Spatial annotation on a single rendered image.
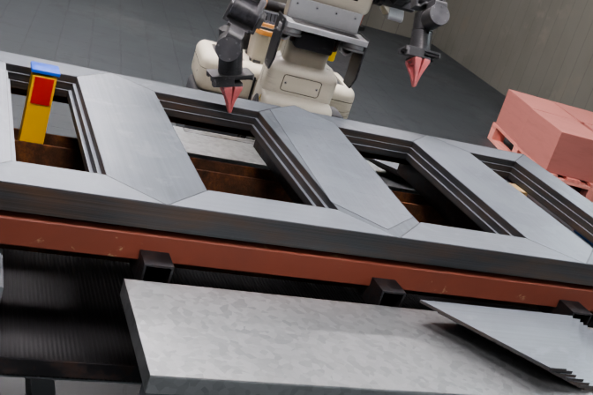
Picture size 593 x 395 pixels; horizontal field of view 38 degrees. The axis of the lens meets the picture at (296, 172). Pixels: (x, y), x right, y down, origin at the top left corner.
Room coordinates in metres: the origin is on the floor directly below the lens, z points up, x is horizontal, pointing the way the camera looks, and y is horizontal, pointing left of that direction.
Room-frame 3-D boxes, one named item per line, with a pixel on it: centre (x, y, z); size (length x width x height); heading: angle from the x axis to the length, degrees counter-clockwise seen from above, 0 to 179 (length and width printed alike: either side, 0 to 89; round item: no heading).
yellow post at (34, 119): (1.80, 0.58, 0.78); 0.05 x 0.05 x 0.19; 24
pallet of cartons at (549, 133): (6.11, -1.80, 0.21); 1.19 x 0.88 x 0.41; 17
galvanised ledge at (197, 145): (2.40, -0.03, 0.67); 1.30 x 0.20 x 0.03; 114
